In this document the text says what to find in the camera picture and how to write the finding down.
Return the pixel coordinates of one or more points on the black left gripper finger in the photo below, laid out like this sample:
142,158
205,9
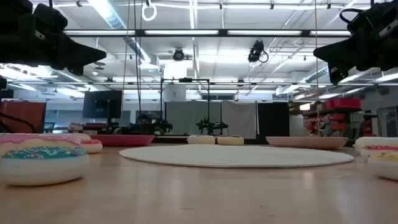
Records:
81,53
76,70

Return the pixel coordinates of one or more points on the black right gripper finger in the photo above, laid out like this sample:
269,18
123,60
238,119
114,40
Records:
337,74
342,51

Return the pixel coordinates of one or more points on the light pink plate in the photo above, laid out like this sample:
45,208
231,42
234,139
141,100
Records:
306,143

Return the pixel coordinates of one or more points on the white frosted blue drizzle donut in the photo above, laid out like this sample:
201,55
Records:
376,141

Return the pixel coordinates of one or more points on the small red frosted donut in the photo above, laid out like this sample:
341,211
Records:
93,147

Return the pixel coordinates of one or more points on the magenta plate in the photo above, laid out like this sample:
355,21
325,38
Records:
124,140

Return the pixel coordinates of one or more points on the yellow frosted sprinkle donut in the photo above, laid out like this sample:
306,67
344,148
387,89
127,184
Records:
387,168

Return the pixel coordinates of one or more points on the teal frosted sprinkle donut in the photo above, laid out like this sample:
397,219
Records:
43,171

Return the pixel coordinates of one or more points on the pink frosted white swirl donut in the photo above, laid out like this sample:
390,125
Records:
230,140

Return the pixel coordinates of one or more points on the large red storage bin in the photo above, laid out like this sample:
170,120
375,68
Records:
342,103

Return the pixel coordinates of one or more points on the black monitor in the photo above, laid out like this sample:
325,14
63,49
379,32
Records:
102,104

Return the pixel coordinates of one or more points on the storage shelf rack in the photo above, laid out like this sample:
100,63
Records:
339,126

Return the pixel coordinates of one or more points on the cluttered desk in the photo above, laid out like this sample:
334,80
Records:
90,127

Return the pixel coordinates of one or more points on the overhead light bar beam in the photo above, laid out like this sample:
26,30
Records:
140,32

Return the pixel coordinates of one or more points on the dark office chair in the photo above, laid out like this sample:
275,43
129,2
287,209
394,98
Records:
49,127

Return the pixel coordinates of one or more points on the orange panel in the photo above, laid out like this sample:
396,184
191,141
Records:
25,109

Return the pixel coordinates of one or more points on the black partition panel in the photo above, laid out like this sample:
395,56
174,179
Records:
273,119

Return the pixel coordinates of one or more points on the person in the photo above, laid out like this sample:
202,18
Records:
143,119

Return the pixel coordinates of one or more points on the large pink frosted donut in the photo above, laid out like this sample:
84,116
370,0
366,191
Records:
31,141

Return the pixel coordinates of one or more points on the white cylindrical column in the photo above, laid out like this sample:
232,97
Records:
175,93

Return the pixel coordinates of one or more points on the white hanging sheet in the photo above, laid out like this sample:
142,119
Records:
239,119

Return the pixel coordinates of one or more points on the grey partition panel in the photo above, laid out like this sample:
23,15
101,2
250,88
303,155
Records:
183,118

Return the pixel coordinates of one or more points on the round white woven mat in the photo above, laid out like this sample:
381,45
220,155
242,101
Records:
236,155

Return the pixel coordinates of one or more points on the small black background robot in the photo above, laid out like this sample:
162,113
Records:
211,126

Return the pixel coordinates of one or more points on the black overhead camera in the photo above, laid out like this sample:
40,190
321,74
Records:
178,55

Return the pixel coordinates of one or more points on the black table frame rail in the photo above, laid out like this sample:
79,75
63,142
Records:
255,141

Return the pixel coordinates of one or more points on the black background frame stand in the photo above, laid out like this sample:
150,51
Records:
185,80

